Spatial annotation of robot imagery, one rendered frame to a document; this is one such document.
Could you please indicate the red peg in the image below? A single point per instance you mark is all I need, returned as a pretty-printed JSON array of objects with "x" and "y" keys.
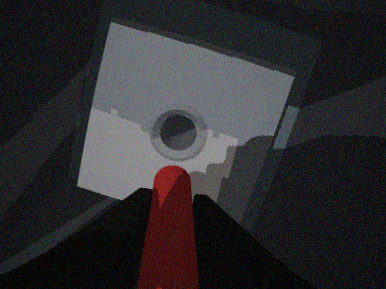
[{"x": 168, "y": 255}]

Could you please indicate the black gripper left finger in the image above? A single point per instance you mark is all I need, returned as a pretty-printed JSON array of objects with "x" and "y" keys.
[{"x": 106, "y": 254}]

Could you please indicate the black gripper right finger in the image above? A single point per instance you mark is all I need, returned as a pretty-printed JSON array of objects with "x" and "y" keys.
[{"x": 228, "y": 257}]

